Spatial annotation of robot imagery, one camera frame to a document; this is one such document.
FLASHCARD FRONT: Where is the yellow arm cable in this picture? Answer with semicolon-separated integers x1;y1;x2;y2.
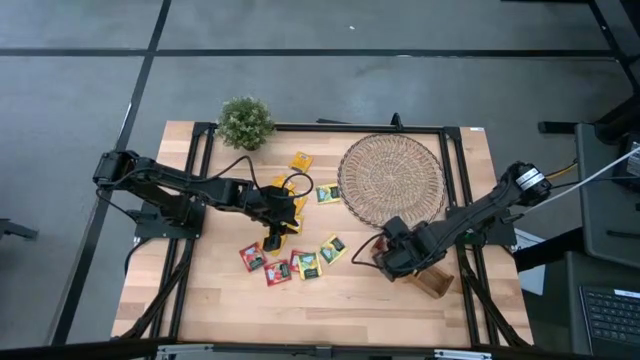
544;160;579;181

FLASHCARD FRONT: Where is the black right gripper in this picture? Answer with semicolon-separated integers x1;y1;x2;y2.
373;227;441;282

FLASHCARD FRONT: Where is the silver frame bracket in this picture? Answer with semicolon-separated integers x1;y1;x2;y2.
433;348;494;360
156;343;215;359

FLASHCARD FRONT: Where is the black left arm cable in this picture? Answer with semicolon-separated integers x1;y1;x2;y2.
207;155;315;202

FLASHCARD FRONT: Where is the black chair base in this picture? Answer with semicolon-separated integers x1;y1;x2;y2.
537;0;640;146

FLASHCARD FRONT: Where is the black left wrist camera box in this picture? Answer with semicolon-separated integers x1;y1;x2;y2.
258;185;291;210

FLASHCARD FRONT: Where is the dark laptop keyboard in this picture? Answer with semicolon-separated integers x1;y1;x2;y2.
578;284;640;359

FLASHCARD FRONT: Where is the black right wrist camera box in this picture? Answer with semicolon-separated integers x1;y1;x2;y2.
382;215;410;240

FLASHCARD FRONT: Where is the wooden compartment tray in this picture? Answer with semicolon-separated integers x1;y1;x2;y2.
372;234;455;300

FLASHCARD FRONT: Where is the small green potted plant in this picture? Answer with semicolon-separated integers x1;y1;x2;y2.
217;96;277;152

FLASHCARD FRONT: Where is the round woven placemat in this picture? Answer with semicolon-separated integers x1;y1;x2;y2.
337;132;446;231

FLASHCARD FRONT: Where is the yellow tea bag sachet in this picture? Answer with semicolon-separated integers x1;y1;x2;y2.
268;233;290;258
285;193;310;236
271;173;297;194
288;150;316;175

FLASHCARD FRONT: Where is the black cable bundle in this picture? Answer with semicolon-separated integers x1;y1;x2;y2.
119;238;194;341
458;244;531;347

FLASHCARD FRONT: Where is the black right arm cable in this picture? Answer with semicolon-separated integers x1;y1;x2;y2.
351;232;389;267

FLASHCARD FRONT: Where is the green tea bag sachet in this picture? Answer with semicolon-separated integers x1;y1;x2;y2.
315;182;343;205
318;233;350;265
296;251;324;281

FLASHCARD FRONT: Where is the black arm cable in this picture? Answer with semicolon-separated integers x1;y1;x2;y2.
351;232;389;267
207;155;315;202

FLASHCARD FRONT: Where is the grey cabinet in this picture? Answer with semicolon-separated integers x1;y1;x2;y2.
574;122;640;269

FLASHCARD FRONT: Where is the dark grey desk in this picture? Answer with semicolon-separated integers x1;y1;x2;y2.
519;249;640;360

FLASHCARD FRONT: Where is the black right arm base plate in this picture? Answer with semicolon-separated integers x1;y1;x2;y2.
446;204;518;246

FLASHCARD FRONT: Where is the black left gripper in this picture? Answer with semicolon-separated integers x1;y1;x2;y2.
252;185;301;253

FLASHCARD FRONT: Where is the black chair foot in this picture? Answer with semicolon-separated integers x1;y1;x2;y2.
0;217;40;241

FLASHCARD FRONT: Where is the white cord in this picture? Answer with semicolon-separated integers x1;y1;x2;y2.
519;147;640;217

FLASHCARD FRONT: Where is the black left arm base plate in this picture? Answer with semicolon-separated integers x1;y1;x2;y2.
133;199;207;240

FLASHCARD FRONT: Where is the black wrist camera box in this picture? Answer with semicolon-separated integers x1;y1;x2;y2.
258;185;291;210
382;215;410;240

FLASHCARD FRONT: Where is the red tea bag sachet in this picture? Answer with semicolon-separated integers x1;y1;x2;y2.
263;259;293;288
288;248;307;274
238;241;269;274

